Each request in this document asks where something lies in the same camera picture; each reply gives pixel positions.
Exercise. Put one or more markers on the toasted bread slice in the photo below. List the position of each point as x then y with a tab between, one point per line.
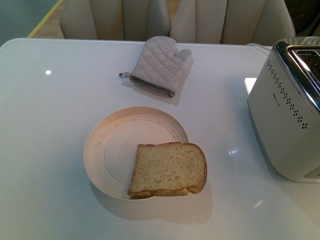
168	170

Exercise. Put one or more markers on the chrome white two-slot toaster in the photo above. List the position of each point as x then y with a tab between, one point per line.
284	106

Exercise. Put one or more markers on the beige quilted oven mitt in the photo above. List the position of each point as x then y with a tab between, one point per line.
160	66

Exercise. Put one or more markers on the cream round plate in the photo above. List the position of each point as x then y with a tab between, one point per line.
110	150

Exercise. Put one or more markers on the left beige upholstered chair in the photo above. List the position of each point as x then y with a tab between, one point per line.
125	20

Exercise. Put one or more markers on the beige upholstered chair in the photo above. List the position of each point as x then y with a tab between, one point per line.
235	22
125	20

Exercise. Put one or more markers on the right beige upholstered chair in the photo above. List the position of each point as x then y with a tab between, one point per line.
235	22

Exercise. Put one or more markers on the dark grey washing machine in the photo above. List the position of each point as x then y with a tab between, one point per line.
304	15

